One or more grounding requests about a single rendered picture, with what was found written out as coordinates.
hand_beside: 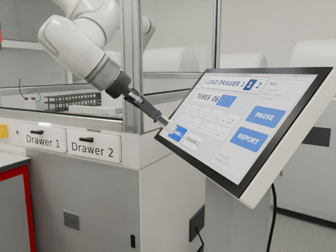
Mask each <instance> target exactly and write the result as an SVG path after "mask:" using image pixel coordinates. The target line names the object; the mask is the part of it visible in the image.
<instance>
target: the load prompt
mask: <svg viewBox="0 0 336 252"><path fill-rule="evenodd" d="M270 78H271V77H255V76H223V75H210V77H209V78H208V79H207V80H206V82H205V83H204V84H203V86H202V88H206V89H215V90H223V91H231V92H240V93H248V94H257V95H258V94H259V93H260V92H261V90H262V89H263V88H264V86H265V85H266V84H267V82H268V81H269V80H270Z"/></svg>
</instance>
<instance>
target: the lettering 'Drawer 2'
mask: <svg viewBox="0 0 336 252"><path fill-rule="evenodd" d="M73 144H76V143H75V142H72V150H74V151H76V150H77V148H78V147H77V144H76V149H73ZM82 147H85V146H82ZM87 148H88V152H89V153H90V151H91V153H92V154H93V151H94V147H93V149H92V148H91V147H90V150H89V147H87ZM83 149H85V151H83ZM83 149H82V151H83V152H87V150H86V147H85V148H83ZM96 149H98V148H96ZM96 149H95V153H96V152H100V150H99V149H98V150H99V151H97V150H96ZM109 149H111V148H109ZM111 150H112V149H111ZM112 153H113V150H112V152H111V153H110V154H109V157H113V156H110V155H111V154H112ZM96 154H97V153H96ZM97 155H99V154H97Z"/></svg>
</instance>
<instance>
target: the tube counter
mask: <svg viewBox="0 0 336 252"><path fill-rule="evenodd" d="M254 100H255V97H248V96H241V95H233V94H226V93H219V92H217V93H216V94H215V95H214V97H213V98H212V99H211V101H210V102H209V103H208V105H213V106H217V107H221V108H226V109H230V110H235V111H239V112H244V113H245V112H246V111H247V109H248V108H249V107H250V105H251V104H252V103H253V101H254Z"/></svg>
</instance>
